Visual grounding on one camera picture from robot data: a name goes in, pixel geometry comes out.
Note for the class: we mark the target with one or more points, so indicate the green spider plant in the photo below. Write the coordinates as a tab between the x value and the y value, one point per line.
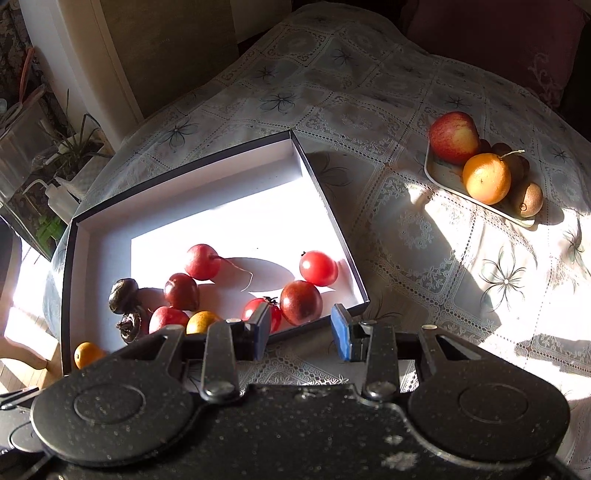
74	141

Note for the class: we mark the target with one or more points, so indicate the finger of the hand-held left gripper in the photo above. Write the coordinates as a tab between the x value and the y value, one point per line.
18	398

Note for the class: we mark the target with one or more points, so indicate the green plastic item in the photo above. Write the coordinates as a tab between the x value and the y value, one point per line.
46	229

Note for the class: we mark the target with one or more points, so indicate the dark brown mushroom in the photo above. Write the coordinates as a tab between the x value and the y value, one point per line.
122	293

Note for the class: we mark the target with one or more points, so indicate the white plant pot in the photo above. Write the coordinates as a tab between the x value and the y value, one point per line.
90	175

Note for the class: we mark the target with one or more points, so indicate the red round fruit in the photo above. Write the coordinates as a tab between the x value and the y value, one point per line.
167	319

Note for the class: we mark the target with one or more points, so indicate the dark red tomato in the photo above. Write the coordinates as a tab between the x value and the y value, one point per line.
300	302

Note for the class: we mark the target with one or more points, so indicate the dark red plum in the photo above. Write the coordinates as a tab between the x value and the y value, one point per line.
181	290

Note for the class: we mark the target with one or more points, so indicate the large orange with stem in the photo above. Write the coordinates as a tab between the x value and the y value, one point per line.
487	179

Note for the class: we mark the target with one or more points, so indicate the patterned fabric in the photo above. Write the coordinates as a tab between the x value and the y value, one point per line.
9	32

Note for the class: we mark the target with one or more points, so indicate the small orange tangerine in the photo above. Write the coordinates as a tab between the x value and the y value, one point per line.
87	354
202	322

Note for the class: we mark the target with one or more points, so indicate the grey fruit tray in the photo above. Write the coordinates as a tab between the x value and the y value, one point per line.
445	177

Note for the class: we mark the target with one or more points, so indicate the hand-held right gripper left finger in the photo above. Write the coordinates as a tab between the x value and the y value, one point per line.
262	332

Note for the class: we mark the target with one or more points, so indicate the dark red cushion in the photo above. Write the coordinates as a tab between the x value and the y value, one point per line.
498	46

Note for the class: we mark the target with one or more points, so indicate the black box with white inside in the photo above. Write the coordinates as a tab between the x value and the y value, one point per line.
207	207

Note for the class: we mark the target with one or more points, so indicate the red radish with root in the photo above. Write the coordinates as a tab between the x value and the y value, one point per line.
202	261

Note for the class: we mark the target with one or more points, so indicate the white squeeze bottle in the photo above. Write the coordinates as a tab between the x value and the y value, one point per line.
60	197

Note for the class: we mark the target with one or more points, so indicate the red yellow apple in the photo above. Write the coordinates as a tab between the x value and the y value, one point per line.
455	137

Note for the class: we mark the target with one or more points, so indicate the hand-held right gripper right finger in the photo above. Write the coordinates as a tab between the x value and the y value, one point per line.
340	334

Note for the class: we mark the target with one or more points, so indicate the orange tube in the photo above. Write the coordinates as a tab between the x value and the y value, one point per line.
25	69

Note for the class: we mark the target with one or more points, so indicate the white lace tablecloth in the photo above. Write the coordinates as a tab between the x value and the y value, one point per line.
369	92

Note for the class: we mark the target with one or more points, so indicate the glass tank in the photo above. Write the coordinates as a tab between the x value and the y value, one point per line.
23	152

